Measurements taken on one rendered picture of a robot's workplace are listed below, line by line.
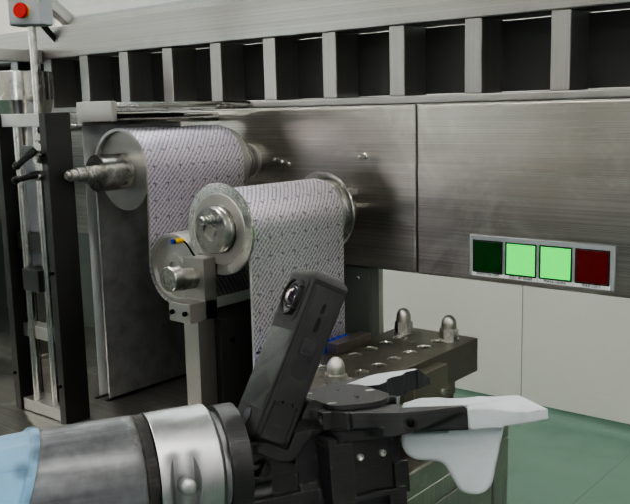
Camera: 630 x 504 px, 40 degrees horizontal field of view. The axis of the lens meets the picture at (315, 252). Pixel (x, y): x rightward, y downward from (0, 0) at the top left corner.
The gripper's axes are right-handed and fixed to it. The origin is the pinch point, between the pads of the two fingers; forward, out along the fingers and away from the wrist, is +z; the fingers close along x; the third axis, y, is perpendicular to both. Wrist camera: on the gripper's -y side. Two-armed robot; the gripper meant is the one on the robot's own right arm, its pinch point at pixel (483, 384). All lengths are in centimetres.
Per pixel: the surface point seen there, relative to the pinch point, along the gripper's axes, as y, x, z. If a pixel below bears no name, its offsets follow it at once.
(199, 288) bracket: -3, -83, 2
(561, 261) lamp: -3, -59, 54
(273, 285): -3, -79, 13
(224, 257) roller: -8, -80, 6
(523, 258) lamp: -4, -64, 51
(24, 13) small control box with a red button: -56, -122, -18
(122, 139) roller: -29, -101, -5
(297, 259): -6, -81, 18
